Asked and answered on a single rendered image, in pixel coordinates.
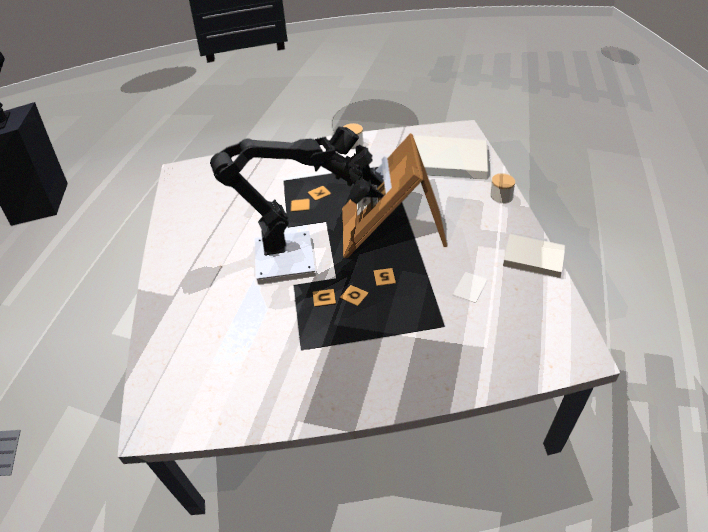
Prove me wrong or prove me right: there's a white paper card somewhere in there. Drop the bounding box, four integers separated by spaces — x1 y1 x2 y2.
452 272 487 303

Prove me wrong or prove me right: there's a cream rectangular block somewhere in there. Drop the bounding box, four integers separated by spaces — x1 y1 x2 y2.
503 234 565 278

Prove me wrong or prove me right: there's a white paper ticket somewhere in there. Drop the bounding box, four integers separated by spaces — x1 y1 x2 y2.
357 198 371 216

